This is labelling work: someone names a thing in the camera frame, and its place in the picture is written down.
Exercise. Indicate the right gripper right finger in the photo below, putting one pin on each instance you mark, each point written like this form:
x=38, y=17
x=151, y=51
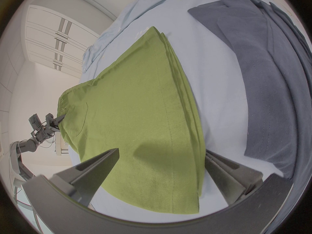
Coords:
x=226, y=177

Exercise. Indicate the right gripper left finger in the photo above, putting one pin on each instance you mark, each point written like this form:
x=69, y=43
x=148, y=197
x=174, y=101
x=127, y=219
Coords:
x=92, y=177

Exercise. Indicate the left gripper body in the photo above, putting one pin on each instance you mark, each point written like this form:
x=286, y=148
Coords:
x=48, y=129

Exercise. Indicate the green shorts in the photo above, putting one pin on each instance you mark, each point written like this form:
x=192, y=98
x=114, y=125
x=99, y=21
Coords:
x=146, y=106

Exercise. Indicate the bed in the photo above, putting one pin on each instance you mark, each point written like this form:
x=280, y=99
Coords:
x=219, y=82

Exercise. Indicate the dark blue garment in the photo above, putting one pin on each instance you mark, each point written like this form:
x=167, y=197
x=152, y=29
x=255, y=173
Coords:
x=263, y=69

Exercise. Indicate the pale chest of drawers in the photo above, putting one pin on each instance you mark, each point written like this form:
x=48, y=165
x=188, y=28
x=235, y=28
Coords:
x=62, y=145

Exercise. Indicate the window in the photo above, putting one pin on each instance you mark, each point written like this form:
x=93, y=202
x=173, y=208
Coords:
x=24, y=203

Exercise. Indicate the white wardrobe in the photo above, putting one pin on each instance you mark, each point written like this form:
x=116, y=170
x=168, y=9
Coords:
x=41, y=45

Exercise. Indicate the pale blue quilt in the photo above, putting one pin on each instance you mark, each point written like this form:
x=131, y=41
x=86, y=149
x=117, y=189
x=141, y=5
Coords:
x=117, y=25

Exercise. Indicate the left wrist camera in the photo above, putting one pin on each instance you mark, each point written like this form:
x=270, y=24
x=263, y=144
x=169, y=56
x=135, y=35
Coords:
x=35, y=122

